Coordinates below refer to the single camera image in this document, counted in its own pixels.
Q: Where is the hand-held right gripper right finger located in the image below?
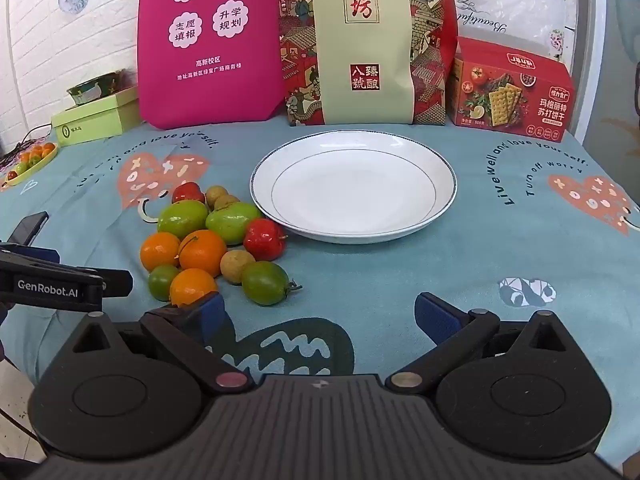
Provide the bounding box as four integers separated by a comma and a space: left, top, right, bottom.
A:
385, 292, 577, 394

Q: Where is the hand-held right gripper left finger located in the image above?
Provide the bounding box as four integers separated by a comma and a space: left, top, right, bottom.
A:
62, 291, 253, 394

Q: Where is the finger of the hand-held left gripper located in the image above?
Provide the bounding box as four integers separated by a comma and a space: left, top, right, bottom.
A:
97, 267, 134, 307
9, 211, 50, 244

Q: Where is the orange tangerine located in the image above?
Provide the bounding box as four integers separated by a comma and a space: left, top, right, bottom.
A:
169, 268, 219, 308
178, 229, 228, 278
140, 231, 181, 272

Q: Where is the small green lime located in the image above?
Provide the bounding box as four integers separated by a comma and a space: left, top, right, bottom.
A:
148, 264, 181, 302

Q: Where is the green jujube with stem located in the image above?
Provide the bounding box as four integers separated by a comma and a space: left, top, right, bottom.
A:
241, 261, 303, 307

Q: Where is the small red apple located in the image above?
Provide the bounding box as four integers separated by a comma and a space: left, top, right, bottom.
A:
171, 182, 206, 206
243, 218, 288, 262

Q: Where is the green mango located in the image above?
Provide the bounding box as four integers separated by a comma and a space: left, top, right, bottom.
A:
205, 203, 263, 247

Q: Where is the green apple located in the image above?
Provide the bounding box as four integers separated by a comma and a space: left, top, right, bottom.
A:
157, 200, 209, 241

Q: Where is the white plate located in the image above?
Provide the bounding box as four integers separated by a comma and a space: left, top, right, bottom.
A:
250, 130, 457, 245

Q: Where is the blue printed tablecloth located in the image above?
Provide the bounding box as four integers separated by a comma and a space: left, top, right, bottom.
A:
0, 115, 640, 466

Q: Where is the yellow-green tray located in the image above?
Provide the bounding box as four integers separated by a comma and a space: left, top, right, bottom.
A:
0, 142, 59, 188

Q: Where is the light green box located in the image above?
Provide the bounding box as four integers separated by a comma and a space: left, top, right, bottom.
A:
51, 86, 142, 147

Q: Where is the green patterned bowl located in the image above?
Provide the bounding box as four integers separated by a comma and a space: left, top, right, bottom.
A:
66, 71, 128, 106

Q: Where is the pink tote bag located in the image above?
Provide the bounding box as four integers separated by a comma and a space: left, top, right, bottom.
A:
137, 0, 285, 130

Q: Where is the red cracker box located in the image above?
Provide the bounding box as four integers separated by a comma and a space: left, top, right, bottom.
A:
446, 36, 576, 143

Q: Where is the red and green gift bag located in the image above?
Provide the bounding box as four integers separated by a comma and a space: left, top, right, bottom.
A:
274, 0, 458, 127

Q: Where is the white floral bag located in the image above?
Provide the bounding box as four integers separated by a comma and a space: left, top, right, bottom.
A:
446, 0, 583, 68

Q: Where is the black cable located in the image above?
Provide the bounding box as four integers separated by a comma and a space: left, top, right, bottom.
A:
0, 122, 53, 166

